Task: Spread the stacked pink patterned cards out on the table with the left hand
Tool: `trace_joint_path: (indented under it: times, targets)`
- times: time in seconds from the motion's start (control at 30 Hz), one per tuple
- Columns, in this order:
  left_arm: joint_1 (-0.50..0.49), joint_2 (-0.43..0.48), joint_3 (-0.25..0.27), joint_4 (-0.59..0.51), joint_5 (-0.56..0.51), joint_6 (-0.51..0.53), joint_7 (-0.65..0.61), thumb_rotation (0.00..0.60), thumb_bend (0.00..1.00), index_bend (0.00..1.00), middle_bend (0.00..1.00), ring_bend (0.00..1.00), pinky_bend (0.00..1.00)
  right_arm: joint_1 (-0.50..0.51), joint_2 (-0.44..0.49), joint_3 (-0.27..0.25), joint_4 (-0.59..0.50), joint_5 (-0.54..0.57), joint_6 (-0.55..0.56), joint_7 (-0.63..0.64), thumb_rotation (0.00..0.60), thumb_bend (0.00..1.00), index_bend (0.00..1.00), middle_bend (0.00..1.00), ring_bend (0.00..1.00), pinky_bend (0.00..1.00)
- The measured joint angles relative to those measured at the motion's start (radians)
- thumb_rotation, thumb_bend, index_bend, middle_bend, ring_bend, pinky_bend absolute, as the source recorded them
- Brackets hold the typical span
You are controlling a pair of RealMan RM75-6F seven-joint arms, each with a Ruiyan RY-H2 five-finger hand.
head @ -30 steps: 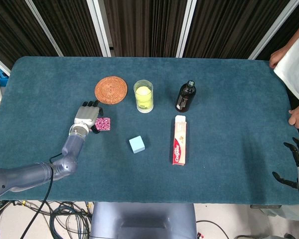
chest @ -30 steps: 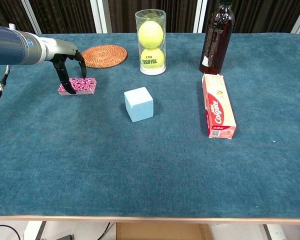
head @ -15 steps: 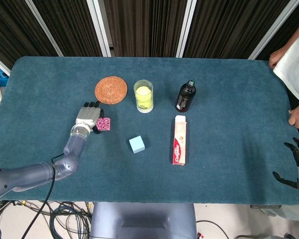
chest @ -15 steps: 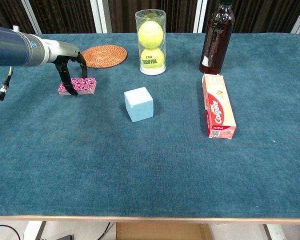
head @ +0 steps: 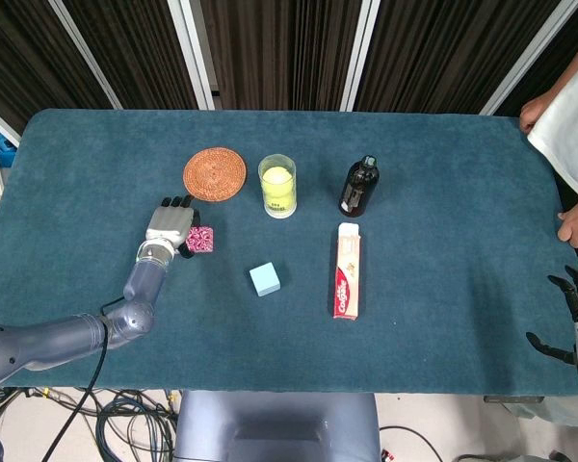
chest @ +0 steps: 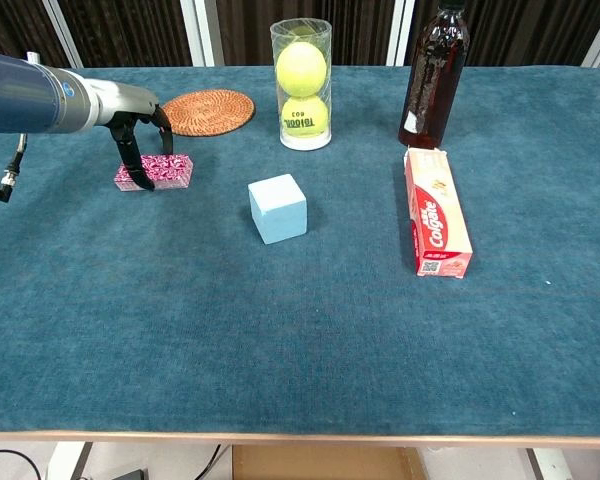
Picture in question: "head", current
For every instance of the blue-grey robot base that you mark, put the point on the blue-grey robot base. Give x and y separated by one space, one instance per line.
274 423

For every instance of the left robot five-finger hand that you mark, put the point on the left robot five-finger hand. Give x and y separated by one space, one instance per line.
168 223

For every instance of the round woven rattan coaster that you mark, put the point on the round woven rattan coaster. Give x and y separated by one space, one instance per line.
215 173

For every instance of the blue plastic object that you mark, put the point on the blue plastic object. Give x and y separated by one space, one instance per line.
2 144

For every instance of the teal velvet table cloth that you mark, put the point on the teal velvet table cloth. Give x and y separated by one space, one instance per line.
414 289

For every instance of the clear plastic cup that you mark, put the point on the clear plastic cup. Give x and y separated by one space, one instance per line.
277 209

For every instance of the red white toothpaste box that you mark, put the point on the red white toothpaste box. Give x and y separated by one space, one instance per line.
348 279

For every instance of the white frame post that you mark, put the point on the white frame post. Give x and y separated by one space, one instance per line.
86 53
0 126
192 53
531 58
359 53

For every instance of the dark pleated curtain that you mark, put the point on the dark pleated curtain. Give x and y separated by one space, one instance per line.
279 48

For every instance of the person's hand at shirt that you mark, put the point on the person's hand at shirt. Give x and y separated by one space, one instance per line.
534 113

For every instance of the dark brown glass bottle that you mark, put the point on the dark brown glass bottle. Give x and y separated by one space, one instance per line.
359 185

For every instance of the light blue foam cube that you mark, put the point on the light blue foam cube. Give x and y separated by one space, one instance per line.
265 280

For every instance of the pink patterned rectangular block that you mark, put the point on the pink patterned rectangular block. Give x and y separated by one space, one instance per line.
203 240

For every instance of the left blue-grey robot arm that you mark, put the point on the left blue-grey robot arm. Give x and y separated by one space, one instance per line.
53 337

